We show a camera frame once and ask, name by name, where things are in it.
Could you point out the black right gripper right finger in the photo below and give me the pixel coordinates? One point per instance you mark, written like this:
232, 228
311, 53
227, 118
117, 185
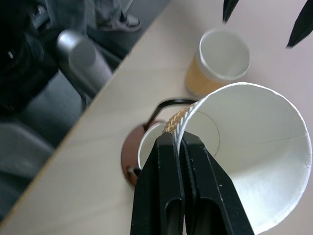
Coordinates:
210, 195

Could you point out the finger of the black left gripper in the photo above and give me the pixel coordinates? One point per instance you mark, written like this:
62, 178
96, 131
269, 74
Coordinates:
229, 9
299, 27

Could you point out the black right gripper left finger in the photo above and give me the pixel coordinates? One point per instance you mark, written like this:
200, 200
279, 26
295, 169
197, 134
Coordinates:
156, 195

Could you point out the white paper cup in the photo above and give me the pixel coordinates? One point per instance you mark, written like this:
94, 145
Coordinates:
256, 147

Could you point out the ribbed brown paper cup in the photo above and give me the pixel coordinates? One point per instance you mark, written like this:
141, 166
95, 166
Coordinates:
220, 54
146, 147

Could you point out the person's dark sneaker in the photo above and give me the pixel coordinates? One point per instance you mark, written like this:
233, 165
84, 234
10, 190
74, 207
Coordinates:
122, 23

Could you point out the silver robot body limb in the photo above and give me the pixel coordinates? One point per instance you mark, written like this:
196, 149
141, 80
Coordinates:
83, 61

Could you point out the black robot body housing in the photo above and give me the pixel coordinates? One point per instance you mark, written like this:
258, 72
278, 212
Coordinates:
22, 61

